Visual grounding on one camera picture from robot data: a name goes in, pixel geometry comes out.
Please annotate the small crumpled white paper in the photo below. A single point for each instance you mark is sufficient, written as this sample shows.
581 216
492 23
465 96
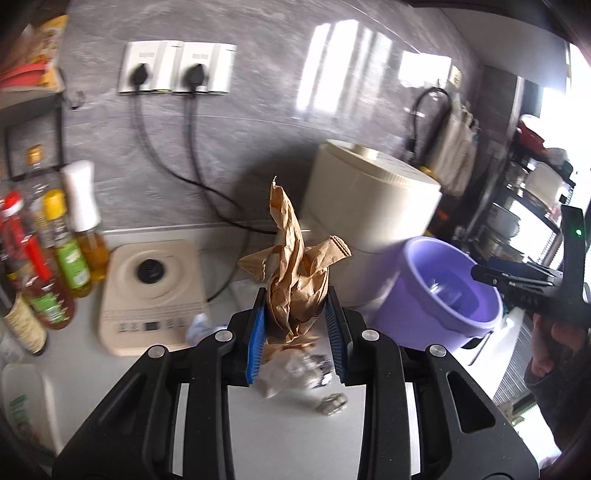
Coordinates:
199 328

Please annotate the brown paper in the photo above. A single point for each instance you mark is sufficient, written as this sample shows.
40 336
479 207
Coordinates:
291 277

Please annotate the yellow cap green label bottle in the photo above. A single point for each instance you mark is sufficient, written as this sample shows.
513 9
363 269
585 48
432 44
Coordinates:
69 263

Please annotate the white cap oil sprayer bottle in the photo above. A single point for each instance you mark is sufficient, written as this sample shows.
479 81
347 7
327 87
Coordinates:
83 198

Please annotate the clear adhesive wall hook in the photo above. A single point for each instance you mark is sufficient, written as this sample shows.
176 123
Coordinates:
456 76

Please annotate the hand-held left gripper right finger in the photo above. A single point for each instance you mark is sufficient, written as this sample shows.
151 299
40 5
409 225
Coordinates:
334 346

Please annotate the red bowl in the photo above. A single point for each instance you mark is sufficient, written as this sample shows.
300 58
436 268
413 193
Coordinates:
531 134

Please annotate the yellow snack packet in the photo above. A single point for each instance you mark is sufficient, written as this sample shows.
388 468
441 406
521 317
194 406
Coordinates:
48 46

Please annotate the white tissue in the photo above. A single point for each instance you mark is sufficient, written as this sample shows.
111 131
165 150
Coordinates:
279 376

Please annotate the small foil piece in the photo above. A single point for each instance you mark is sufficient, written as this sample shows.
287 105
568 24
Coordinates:
332 404

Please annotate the dark sauce bottle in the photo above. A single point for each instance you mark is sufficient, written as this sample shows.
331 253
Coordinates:
25 323

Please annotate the cream appliance base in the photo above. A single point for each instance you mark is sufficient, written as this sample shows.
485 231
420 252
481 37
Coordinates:
138 300

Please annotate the foil ball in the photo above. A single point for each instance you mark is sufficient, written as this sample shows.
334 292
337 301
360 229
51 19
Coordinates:
318 369

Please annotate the red cap sauce bottle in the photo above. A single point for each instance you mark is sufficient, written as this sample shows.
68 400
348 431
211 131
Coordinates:
37 277

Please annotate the person's right forearm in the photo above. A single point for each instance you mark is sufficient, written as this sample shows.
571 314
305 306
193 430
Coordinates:
554 406

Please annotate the purple plastic basin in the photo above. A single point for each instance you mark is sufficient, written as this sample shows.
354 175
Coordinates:
415 295

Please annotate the white plastic jug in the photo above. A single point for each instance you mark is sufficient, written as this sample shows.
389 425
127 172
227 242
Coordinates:
23 406

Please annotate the red plastic dish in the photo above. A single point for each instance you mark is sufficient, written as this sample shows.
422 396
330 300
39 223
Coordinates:
23 76

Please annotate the white wall socket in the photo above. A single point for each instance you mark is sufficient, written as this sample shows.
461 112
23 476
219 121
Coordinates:
147 53
207 53

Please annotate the gold cap clear bottle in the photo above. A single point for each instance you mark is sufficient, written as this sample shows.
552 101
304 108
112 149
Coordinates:
36 175

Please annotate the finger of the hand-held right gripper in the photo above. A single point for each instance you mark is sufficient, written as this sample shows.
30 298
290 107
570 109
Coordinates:
517 264
494 276

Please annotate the steel bowl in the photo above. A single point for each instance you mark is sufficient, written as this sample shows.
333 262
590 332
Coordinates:
503 219

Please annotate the cream rice cooker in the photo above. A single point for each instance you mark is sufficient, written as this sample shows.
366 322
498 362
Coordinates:
369 207

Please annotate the white container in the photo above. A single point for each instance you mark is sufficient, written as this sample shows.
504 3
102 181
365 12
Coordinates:
547 184

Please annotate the black metal shelf rack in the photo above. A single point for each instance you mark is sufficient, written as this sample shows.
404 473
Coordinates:
57 134

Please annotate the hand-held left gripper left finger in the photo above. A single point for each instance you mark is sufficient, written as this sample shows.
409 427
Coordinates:
257 350

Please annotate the person's right hand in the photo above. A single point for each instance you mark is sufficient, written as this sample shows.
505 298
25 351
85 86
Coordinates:
568 341

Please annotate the black dish rack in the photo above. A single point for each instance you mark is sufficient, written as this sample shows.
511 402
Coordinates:
498 184

